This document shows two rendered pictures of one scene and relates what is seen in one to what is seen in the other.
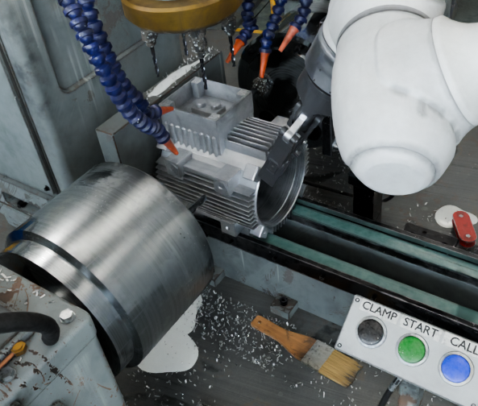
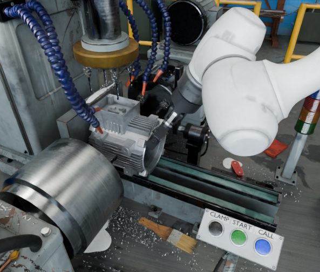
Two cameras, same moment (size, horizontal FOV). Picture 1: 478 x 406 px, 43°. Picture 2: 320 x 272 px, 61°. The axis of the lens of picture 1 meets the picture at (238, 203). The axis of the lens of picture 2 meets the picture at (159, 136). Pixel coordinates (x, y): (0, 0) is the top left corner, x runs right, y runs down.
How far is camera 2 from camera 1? 15 cm
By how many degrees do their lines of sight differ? 11
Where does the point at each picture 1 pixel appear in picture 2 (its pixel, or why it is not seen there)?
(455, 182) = not seen: hidden behind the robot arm
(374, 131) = (238, 120)
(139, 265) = (86, 196)
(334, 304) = (182, 209)
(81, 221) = (51, 172)
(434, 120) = (270, 114)
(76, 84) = (45, 95)
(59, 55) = (35, 80)
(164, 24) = (99, 64)
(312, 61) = (182, 85)
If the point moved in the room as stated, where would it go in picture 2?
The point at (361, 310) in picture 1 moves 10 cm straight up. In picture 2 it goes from (209, 216) to (215, 185)
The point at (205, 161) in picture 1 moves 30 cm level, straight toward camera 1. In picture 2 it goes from (115, 137) to (137, 212)
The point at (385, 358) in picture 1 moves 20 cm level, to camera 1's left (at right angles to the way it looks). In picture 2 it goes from (224, 242) to (131, 264)
